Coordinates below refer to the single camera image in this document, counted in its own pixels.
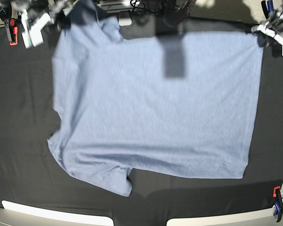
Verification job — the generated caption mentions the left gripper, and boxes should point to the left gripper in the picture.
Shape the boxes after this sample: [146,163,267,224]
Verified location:
[250,21,283,58]

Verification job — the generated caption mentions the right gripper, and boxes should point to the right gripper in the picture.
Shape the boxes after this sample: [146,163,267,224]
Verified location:
[21,0,73,32]

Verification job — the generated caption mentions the blue-grey t-shirt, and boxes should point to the blue-grey t-shirt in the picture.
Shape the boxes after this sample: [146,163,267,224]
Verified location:
[48,0,263,197]

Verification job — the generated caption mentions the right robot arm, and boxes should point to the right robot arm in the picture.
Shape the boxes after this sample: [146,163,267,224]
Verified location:
[0,0,76,32]

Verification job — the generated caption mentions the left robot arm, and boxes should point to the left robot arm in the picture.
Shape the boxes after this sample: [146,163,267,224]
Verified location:
[250,0,283,57]

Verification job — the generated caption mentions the blue clamp far right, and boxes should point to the blue clamp far right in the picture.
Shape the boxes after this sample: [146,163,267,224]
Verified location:
[261,0,274,18]

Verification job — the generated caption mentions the orange clamp far left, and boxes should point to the orange clamp far left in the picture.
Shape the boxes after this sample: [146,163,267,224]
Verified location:
[4,18,18,46]

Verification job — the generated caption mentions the black table cloth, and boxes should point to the black table cloth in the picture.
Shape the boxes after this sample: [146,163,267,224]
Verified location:
[0,29,283,226]

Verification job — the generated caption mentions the orange blue clamp near right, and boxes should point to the orange blue clamp near right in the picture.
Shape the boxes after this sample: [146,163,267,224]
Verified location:
[273,186,283,223]

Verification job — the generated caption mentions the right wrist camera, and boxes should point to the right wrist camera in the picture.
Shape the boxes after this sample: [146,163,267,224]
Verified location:
[21,13,51,48]

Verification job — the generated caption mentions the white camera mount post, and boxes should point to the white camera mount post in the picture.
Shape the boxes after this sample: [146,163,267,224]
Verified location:
[118,10,132,26]

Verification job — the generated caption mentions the tangled black cables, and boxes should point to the tangled black cables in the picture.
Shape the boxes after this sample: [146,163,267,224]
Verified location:
[129,0,196,17]

